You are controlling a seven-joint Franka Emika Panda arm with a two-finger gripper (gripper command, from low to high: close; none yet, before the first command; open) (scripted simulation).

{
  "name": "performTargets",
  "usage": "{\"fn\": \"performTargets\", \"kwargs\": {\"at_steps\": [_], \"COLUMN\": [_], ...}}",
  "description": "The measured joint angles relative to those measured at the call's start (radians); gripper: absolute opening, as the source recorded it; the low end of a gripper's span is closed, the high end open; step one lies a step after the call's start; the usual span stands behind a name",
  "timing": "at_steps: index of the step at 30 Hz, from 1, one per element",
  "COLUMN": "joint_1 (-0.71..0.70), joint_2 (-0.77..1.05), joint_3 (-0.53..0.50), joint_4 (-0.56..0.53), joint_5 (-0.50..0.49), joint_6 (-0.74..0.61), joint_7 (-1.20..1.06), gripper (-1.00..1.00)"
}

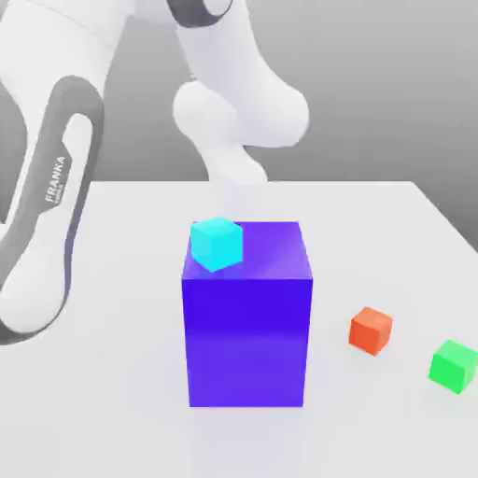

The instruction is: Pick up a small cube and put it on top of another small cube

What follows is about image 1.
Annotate small cyan cube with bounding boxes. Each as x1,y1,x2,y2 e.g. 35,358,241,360
190,217,245,274

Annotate small red cube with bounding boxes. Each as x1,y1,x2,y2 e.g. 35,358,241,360
348,306,394,357

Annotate small green cube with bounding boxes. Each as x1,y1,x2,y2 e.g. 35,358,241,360
428,338,478,396

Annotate large blue box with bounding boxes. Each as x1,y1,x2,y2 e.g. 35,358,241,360
181,220,314,409

